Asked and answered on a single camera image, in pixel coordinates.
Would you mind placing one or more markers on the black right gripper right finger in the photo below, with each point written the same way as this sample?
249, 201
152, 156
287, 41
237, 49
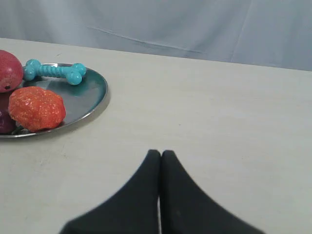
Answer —
186, 209

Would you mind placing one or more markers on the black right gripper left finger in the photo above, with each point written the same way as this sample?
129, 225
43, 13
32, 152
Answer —
131, 210

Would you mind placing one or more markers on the teal toy bone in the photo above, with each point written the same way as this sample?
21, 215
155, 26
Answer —
73, 74

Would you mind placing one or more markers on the round metal plate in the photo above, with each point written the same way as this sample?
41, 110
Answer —
80, 101

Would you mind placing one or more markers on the orange textured ball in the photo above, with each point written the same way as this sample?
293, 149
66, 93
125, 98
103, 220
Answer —
35, 108

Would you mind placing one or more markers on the purple sweet potato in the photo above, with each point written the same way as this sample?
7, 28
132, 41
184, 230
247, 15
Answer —
7, 125

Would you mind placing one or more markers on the red ball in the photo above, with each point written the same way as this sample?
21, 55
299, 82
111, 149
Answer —
11, 72

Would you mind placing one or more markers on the white backdrop cloth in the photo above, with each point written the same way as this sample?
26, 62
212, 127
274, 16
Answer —
274, 33

